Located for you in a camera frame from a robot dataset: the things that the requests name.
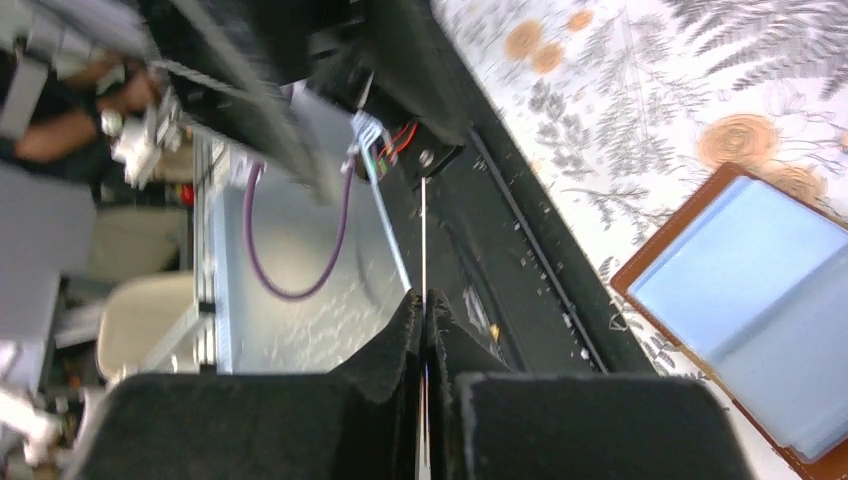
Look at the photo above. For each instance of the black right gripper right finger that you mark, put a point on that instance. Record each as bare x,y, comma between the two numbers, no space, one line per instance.
450,350

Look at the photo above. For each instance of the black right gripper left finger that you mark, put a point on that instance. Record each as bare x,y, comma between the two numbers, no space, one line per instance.
379,427

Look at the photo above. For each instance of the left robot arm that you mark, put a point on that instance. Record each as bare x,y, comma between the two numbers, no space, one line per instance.
233,90

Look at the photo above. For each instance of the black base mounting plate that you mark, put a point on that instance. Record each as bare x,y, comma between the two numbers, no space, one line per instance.
465,206

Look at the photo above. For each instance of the floral patterned table mat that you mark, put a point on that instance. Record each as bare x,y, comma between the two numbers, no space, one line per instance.
624,109

